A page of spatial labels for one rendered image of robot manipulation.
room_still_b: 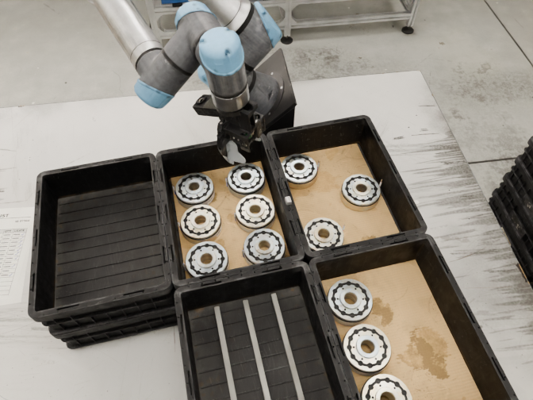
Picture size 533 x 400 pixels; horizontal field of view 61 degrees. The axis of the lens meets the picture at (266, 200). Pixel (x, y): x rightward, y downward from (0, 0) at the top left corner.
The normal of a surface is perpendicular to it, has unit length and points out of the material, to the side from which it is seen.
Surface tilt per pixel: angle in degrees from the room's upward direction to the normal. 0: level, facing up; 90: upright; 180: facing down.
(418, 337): 0
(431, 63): 0
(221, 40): 8
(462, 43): 0
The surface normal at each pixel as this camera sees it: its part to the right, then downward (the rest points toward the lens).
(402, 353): 0.00, -0.58
